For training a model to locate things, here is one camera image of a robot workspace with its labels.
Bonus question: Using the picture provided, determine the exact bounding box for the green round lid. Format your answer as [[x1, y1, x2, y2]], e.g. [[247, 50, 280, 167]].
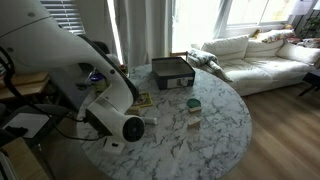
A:
[[187, 98, 201, 108]]

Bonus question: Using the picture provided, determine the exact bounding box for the grey blanket on couch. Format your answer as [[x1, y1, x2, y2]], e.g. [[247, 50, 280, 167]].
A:
[[187, 49, 232, 82]]

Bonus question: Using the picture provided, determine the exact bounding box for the white tube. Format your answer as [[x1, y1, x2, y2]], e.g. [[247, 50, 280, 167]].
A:
[[143, 117, 158, 125]]

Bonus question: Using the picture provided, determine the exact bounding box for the small wooden block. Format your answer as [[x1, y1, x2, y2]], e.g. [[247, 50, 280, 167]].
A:
[[187, 117, 201, 128]]

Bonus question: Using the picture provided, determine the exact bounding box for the red cap sauce bottle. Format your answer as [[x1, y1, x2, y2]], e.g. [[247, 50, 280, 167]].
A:
[[120, 64, 128, 75]]

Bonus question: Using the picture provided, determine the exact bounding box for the blue lid container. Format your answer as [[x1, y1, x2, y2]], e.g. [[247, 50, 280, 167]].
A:
[[90, 73, 106, 92]]

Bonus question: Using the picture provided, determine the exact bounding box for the yellow framed picture book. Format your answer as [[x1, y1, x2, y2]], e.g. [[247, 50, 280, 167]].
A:
[[133, 92, 153, 108]]

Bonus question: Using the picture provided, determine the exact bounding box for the white couch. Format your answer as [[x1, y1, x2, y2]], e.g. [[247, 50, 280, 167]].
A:
[[190, 35, 320, 96]]

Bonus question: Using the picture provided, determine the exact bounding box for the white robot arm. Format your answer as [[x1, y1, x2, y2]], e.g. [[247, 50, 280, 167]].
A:
[[0, 0, 145, 143]]

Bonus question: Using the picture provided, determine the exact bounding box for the wooden block under lid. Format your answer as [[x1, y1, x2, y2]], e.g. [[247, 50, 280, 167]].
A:
[[189, 106, 202, 113]]

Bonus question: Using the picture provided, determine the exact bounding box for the dark blue open box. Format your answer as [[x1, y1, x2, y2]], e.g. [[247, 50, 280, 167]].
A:
[[152, 57, 195, 90]]

